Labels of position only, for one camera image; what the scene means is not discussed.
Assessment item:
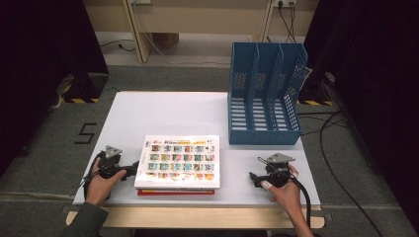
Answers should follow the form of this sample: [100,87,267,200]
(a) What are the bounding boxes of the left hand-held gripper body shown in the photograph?
[96,144,128,181]

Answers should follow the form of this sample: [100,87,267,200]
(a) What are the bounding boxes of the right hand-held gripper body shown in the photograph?
[260,152,296,189]

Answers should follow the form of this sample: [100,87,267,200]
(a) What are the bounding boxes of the blue file rack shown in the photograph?
[226,40,309,146]

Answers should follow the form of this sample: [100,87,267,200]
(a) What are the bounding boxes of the white book with picture grid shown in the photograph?
[133,134,221,190]

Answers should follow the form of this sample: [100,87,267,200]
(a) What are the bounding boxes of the red book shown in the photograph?
[136,190,215,197]

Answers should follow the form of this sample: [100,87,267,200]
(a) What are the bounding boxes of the thick blue cover book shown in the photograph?
[135,188,217,193]

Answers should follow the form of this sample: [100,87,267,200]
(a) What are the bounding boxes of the person's right hand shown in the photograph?
[261,164,303,215]

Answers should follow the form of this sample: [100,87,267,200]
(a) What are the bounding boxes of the person's left hand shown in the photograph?
[84,157,128,207]

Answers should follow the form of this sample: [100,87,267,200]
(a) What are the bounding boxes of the wooden plank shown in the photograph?
[65,204,326,230]

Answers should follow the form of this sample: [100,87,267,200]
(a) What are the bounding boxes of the yellow-black striped stand base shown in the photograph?
[295,98,334,108]
[61,72,110,105]

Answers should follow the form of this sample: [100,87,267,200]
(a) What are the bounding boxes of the black curtain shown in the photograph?
[301,0,419,233]
[0,0,110,177]

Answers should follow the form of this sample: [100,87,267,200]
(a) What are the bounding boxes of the right hand-held gripper cable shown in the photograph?
[289,175,313,230]

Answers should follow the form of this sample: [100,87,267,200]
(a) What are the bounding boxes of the long black floor cable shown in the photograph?
[297,110,385,237]

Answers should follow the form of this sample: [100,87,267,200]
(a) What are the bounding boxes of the white floor cable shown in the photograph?
[142,32,231,66]

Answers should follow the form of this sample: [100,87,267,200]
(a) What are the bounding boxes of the thin black floor cable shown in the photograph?
[99,39,137,53]

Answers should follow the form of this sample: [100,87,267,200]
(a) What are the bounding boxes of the black plug cables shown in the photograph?
[277,1,298,44]

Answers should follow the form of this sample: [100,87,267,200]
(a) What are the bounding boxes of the beige desk frame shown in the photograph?
[82,0,320,64]

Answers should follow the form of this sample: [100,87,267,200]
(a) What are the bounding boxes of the white wall socket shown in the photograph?
[273,0,297,9]

